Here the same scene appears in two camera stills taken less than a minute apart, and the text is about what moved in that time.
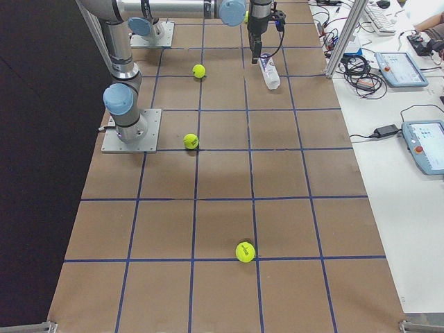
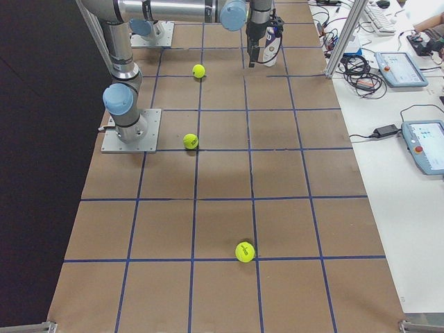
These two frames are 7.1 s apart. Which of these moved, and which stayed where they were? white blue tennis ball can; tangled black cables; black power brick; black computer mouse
Moved: white blue tennis ball can
Stayed: black power brick; black computer mouse; tangled black cables
